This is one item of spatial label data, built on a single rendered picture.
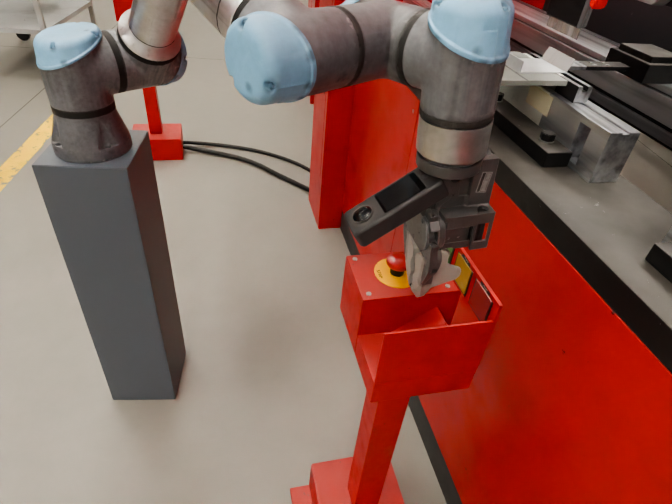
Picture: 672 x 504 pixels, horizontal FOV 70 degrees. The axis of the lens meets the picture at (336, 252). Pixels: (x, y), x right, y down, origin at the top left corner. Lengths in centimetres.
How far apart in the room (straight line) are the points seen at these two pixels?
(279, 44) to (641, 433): 65
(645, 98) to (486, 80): 79
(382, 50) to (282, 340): 130
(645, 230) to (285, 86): 63
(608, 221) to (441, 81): 46
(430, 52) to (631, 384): 51
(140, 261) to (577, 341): 90
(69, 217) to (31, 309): 86
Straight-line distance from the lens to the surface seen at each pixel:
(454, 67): 47
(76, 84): 104
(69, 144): 109
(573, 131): 100
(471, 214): 56
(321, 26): 46
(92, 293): 129
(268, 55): 42
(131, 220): 112
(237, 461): 144
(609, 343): 78
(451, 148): 50
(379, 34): 50
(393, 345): 65
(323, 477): 128
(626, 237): 84
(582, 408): 85
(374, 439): 99
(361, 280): 74
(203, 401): 155
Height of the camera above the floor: 127
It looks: 38 degrees down
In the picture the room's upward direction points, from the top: 6 degrees clockwise
